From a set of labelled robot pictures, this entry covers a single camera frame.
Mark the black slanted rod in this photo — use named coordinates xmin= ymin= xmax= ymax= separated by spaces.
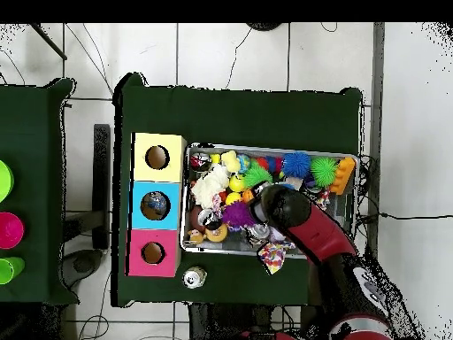
xmin=29 ymin=23 xmax=68 ymax=61

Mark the bright green plastic cup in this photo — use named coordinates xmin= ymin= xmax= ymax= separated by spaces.
xmin=0 ymin=256 xmax=27 ymax=285
xmin=0 ymin=159 xmax=15 ymax=204

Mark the purple spiky ball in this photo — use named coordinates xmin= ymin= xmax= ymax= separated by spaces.
xmin=221 ymin=201 xmax=257 ymax=229

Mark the yellow plush animal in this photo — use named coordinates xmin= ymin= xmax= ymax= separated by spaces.
xmin=220 ymin=150 xmax=242 ymax=174

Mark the black round base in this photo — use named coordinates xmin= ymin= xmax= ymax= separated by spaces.
xmin=245 ymin=23 xmax=284 ymax=32

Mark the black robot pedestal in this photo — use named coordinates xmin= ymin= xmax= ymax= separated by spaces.
xmin=188 ymin=302 xmax=302 ymax=340

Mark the silver wire mesh bin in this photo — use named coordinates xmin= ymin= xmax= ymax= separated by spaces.
xmin=180 ymin=142 xmax=361 ymax=262

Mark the crushed clear plastic bottle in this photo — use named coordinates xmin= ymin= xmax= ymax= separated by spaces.
xmin=144 ymin=193 xmax=169 ymax=215

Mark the pink plastic cup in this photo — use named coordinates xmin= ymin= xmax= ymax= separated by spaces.
xmin=0 ymin=211 xmax=25 ymax=250

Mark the dark green tablecloth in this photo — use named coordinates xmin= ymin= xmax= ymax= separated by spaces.
xmin=111 ymin=72 xmax=364 ymax=308
xmin=0 ymin=78 xmax=80 ymax=306

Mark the silver soda can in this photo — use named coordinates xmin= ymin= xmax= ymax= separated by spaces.
xmin=182 ymin=266 xmax=208 ymax=290

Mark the colourful dotted cloth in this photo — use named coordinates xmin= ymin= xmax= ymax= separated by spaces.
xmin=256 ymin=242 xmax=296 ymax=275

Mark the wooden box with three holes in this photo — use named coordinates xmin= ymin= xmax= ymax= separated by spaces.
xmin=125 ymin=132 xmax=188 ymax=278

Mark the black floor cable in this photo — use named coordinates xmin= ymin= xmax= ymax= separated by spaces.
xmin=357 ymin=212 xmax=453 ymax=228

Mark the cream fluffy cloth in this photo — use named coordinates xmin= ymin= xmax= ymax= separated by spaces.
xmin=190 ymin=164 xmax=231 ymax=209

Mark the brown toy football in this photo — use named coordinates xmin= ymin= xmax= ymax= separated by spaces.
xmin=189 ymin=205 xmax=206 ymax=233

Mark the orange toy brick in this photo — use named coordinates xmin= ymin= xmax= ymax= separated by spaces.
xmin=329 ymin=157 xmax=357 ymax=196

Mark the dark grey oval base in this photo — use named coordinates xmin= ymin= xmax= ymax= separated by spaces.
xmin=61 ymin=248 xmax=104 ymax=288

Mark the brown monkey plush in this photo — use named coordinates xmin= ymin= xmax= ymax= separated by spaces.
xmin=187 ymin=228 xmax=207 ymax=245

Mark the blue stringy rubber ball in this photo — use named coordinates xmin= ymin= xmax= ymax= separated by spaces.
xmin=281 ymin=151 xmax=312 ymax=179

